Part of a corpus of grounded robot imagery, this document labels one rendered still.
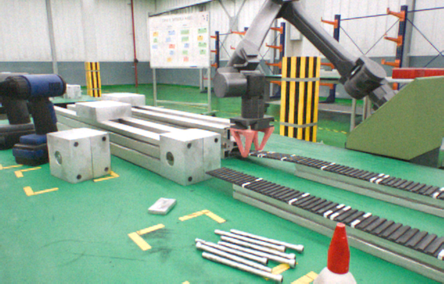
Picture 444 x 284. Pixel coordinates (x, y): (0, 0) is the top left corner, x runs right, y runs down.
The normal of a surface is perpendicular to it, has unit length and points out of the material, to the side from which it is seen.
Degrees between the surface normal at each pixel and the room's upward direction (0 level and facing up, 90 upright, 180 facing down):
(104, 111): 90
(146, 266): 0
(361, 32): 90
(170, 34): 87
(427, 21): 90
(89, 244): 0
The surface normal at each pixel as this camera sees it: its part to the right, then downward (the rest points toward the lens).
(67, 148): -0.62, 0.17
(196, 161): 0.67, 0.15
